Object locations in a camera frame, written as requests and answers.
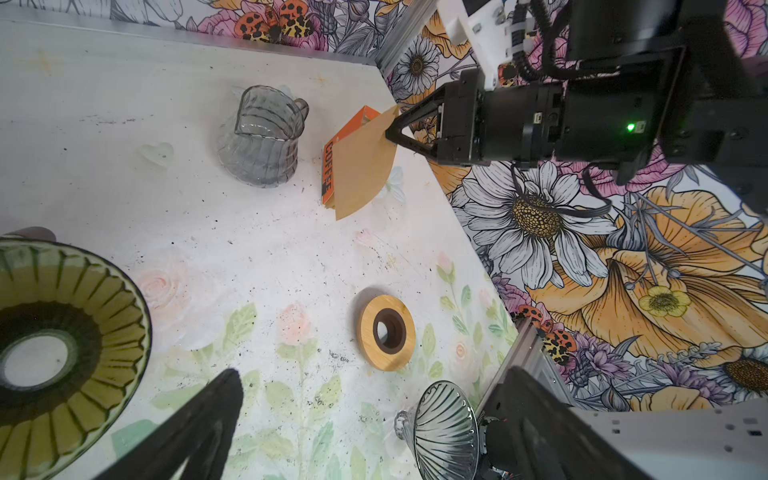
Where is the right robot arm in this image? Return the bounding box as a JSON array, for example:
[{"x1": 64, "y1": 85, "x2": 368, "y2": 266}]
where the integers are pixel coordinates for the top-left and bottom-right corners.
[{"x1": 386, "y1": 1, "x2": 767, "y2": 479}]

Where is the grey ribbed glass pitcher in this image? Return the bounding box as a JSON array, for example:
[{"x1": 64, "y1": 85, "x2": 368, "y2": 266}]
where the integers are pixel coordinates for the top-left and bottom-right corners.
[{"x1": 216, "y1": 85, "x2": 309, "y2": 188}]

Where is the brown coffee filter stack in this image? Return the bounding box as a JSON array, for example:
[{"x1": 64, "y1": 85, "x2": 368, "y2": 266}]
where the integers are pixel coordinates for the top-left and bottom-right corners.
[{"x1": 321, "y1": 105, "x2": 380, "y2": 209}]

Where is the wooden ring dripper holder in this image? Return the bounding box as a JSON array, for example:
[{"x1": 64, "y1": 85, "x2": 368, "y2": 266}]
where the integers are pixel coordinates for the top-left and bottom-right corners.
[{"x1": 355, "y1": 295, "x2": 416, "y2": 372}]

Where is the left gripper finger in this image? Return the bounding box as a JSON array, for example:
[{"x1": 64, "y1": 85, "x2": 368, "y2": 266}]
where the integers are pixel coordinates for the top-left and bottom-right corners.
[{"x1": 98, "y1": 368, "x2": 244, "y2": 479}]

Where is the grey glass dripper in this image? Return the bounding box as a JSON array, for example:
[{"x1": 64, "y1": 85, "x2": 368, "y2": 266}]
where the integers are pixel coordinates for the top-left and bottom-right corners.
[{"x1": 394, "y1": 380, "x2": 480, "y2": 480}]

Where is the right corner frame post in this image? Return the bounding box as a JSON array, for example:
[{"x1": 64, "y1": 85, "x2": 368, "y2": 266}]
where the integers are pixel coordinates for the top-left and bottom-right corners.
[{"x1": 374, "y1": 0, "x2": 437, "y2": 77}]

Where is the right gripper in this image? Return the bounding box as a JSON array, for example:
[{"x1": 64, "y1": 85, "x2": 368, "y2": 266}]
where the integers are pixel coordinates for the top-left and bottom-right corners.
[{"x1": 385, "y1": 69, "x2": 564, "y2": 167}]

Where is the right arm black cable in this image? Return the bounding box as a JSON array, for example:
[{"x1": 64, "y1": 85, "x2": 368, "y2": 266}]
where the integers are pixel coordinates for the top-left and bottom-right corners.
[{"x1": 509, "y1": 0, "x2": 577, "y2": 82}]

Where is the clear glass carafe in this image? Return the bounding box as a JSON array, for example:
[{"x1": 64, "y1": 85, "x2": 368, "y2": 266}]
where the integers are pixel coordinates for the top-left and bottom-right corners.
[{"x1": 1, "y1": 226, "x2": 56, "y2": 242}]

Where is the green glass dripper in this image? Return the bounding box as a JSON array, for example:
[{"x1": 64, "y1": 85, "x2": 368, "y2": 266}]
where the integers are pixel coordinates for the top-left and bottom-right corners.
[{"x1": 1, "y1": 238, "x2": 152, "y2": 479}]

